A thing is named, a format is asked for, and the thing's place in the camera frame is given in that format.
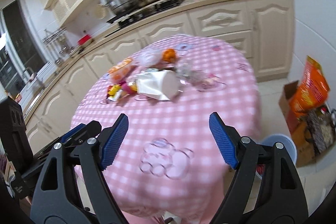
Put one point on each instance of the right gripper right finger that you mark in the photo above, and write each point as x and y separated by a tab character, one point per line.
266	187

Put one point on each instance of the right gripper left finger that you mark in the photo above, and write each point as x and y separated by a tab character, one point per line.
56	198

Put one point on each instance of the colourful candy wrapper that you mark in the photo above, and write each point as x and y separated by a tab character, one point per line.
119	91

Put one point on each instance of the orange snack wrapper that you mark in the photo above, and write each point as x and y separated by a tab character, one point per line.
119	71

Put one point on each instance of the white paper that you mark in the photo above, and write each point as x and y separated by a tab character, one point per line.
160	85

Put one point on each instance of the white plastic bag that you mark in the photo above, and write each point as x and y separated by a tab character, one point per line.
149	58

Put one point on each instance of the orange peel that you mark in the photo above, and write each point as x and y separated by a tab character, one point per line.
169	55

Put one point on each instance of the cream lower kitchen cabinets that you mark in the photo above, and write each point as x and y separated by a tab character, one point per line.
263	30

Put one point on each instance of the cardboard box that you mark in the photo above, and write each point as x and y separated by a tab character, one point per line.
297	127

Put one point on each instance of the black patterned bag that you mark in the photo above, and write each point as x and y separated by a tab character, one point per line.
321	127

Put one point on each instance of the pink checkered tablecloth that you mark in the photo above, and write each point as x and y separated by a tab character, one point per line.
169	161

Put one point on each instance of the orange rice bag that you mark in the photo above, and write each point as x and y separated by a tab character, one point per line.
313	90

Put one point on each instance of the utensil rack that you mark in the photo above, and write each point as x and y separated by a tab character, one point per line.
57	44

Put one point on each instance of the clear plastic wrap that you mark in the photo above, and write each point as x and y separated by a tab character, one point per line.
202	81

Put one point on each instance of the red container on counter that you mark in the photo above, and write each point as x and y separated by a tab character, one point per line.
85	39

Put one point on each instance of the black gas stove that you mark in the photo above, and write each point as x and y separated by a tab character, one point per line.
134	15

